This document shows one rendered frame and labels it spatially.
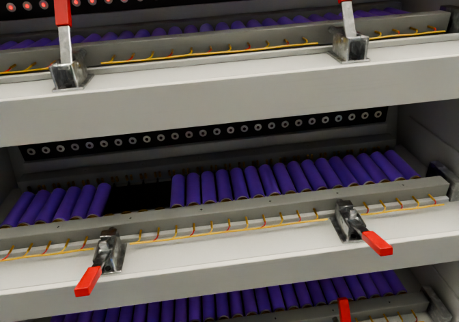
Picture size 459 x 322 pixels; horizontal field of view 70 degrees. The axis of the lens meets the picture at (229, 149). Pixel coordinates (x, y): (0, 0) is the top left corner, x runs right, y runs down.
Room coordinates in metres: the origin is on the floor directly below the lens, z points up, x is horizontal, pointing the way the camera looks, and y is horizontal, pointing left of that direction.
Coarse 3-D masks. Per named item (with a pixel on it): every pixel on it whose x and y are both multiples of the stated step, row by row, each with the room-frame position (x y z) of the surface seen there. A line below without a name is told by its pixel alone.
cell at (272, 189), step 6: (264, 168) 0.43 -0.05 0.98; (270, 168) 0.44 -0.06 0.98; (264, 174) 0.42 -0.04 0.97; (270, 174) 0.42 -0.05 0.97; (264, 180) 0.41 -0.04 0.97; (270, 180) 0.40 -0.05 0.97; (264, 186) 0.40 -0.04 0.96; (270, 186) 0.39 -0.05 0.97; (276, 186) 0.39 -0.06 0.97; (270, 192) 0.38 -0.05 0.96; (276, 192) 0.38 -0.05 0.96
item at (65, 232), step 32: (320, 192) 0.37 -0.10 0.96; (352, 192) 0.36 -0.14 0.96; (384, 192) 0.36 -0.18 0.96; (416, 192) 0.36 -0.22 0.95; (64, 224) 0.35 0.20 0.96; (96, 224) 0.34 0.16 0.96; (128, 224) 0.34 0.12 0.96; (160, 224) 0.35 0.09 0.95; (192, 224) 0.35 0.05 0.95; (288, 224) 0.34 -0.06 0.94; (32, 256) 0.32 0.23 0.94
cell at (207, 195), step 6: (204, 174) 0.43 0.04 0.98; (210, 174) 0.43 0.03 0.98; (204, 180) 0.42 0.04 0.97; (210, 180) 0.41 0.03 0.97; (204, 186) 0.41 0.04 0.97; (210, 186) 0.40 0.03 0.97; (204, 192) 0.39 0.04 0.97; (210, 192) 0.39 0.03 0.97; (204, 198) 0.38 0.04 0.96; (210, 198) 0.38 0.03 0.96; (216, 198) 0.39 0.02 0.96
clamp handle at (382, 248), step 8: (352, 216) 0.32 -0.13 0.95; (352, 224) 0.31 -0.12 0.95; (360, 224) 0.31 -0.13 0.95; (360, 232) 0.29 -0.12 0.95; (368, 232) 0.29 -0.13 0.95; (368, 240) 0.28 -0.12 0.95; (376, 240) 0.27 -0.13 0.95; (384, 240) 0.27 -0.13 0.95; (376, 248) 0.26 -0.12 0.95; (384, 248) 0.26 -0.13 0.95; (392, 248) 0.26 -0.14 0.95
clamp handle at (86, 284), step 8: (104, 248) 0.31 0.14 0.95; (104, 256) 0.30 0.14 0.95; (96, 264) 0.28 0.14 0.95; (104, 264) 0.29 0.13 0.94; (88, 272) 0.26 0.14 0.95; (96, 272) 0.26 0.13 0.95; (80, 280) 0.25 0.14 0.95; (88, 280) 0.25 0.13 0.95; (96, 280) 0.26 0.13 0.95; (80, 288) 0.24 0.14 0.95; (88, 288) 0.24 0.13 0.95; (80, 296) 0.24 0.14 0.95
